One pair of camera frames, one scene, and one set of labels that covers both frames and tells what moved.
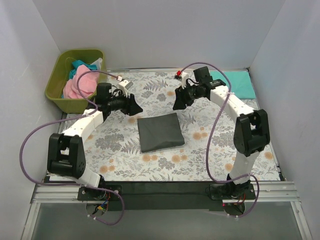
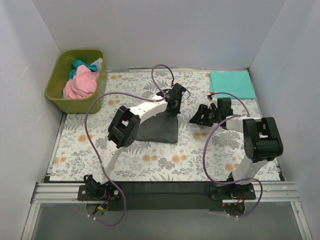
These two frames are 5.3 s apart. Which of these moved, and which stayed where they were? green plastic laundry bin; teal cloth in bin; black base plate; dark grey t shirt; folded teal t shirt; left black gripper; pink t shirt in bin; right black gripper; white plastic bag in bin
Moved: dark grey t shirt; left black gripper; right black gripper
Stayed: black base plate; white plastic bag in bin; folded teal t shirt; teal cloth in bin; pink t shirt in bin; green plastic laundry bin
